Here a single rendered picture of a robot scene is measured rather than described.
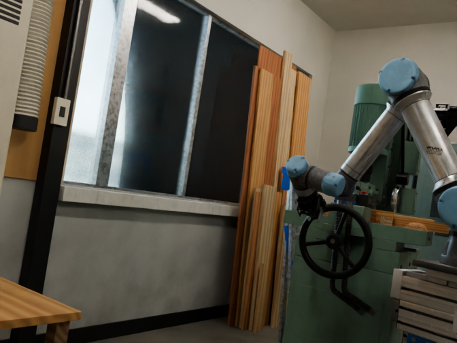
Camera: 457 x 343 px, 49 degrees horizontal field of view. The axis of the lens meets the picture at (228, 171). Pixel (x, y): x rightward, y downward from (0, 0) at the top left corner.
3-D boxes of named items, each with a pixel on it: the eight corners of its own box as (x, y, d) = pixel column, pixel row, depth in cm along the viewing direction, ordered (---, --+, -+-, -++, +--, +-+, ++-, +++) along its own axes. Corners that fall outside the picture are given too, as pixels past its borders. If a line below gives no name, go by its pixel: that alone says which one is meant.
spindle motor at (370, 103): (343, 150, 220) (352, 82, 222) (353, 156, 236) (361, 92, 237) (383, 154, 212) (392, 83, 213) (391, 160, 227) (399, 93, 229)
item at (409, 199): (392, 211, 231) (395, 186, 231) (394, 212, 237) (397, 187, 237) (413, 215, 226) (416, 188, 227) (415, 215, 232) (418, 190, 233)
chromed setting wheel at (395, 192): (388, 211, 223) (392, 184, 224) (393, 212, 234) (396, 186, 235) (395, 212, 222) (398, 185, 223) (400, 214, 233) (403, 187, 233)
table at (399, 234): (274, 222, 214) (276, 208, 214) (298, 223, 240) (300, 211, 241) (423, 247, 184) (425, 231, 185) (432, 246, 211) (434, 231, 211)
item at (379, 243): (300, 235, 217) (302, 226, 217) (315, 235, 236) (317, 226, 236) (395, 252, 198) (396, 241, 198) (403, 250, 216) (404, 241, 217)
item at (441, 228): (305, 211, 234) (306, 203, 234) (306, 212, 235) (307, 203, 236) (447, 234, 204) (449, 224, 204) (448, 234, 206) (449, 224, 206)
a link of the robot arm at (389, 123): (416, 72, 167) (328, 186, 180) (407, 62, 158) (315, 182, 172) (445, 90, 161) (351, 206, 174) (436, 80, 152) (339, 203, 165)
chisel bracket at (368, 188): (350, 199, 220) (353, 180, 221) (358, 201, 232) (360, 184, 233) (367, 202, 217) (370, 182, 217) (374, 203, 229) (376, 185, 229)
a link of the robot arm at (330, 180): (353, 177, 164) (324, 168, 170) (339, 173, 155) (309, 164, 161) (345, 200, 165) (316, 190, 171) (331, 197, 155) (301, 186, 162)
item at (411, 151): (397, 171, 233) (402, 140, 234) (400, 173, 241) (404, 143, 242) (416, 173, 229) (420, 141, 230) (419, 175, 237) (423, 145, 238)
